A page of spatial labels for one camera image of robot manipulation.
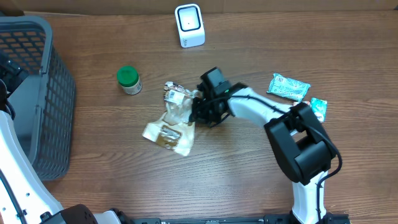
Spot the clear bagged bread snack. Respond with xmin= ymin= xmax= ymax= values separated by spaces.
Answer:
xmin=142 ymin=82 xmax=202 ymax=156

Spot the teal wet wipes pack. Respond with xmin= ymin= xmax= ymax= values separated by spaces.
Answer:
xmin=267 ymin=73 xmax=311 ymax=101

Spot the green cap bottle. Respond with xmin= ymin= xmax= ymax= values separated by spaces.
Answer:
xmin=116 ymin=66 xmax=142 ymax=95

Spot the orange tissue pack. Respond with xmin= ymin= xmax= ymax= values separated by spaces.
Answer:
xmin=293 ymin=101 xmax=311 ymax=106

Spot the teal tissue pack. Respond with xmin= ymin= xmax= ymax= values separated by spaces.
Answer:
xmin=310 ymin=98 xmax=328 ymax=123

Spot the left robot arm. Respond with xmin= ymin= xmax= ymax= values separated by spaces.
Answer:
xmin=1 ymin=82 xmax=121 ymax=224

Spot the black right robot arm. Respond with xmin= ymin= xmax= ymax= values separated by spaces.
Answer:
xmin=190 ymin=67 xmax=342 ymax=223

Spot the white barcode scanner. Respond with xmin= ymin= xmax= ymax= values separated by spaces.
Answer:
xmin=175 ymin=3 xmax=205 ymax=48

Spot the grey plastic shopping basket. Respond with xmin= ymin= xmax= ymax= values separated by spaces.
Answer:
xmin=1 ymin=16 xmax=76 ymax=180

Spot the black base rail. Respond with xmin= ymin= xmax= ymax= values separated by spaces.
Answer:
xmin=130 ymin=213 xmax=351 ymax=224

